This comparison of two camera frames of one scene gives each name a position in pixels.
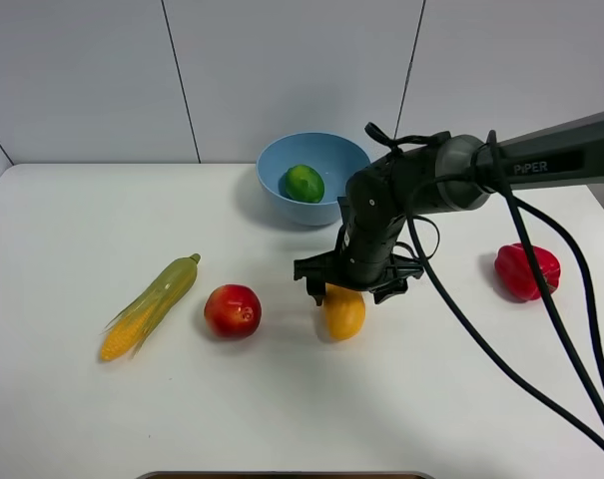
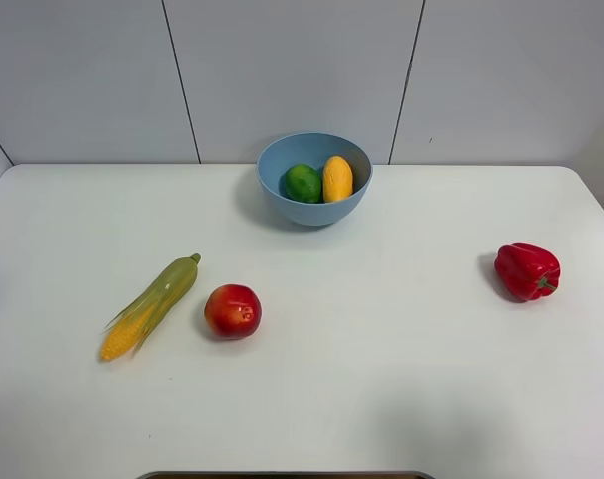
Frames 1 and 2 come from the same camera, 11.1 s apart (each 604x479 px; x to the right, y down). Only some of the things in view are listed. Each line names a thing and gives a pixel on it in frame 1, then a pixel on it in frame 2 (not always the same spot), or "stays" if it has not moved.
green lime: (303, 184) stays
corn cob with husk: (149, 307) stays
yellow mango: (344, 311) -> (337, 179)
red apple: (233, 311) stays
